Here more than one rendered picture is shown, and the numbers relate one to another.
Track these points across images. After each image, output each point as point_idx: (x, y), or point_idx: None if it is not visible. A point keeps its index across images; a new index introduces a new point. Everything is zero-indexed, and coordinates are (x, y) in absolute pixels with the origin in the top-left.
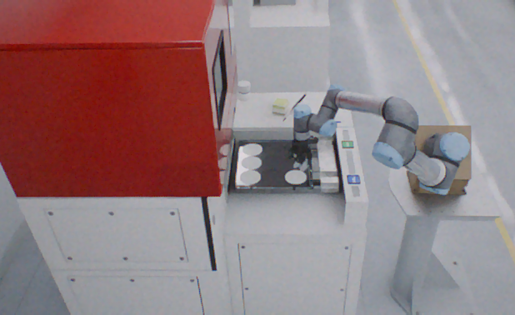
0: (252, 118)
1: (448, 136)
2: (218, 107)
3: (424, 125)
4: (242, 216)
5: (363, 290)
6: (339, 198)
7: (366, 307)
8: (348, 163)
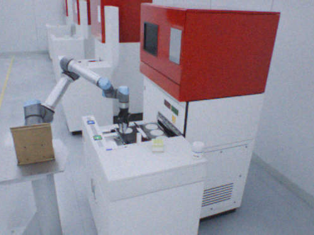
0: (174, 142)
1: (36, 99)
2: (147, 46)
3: (44, 123)
4: None
5: (82, 230)
6: None
7: (80, 220)
8: (95, 129)
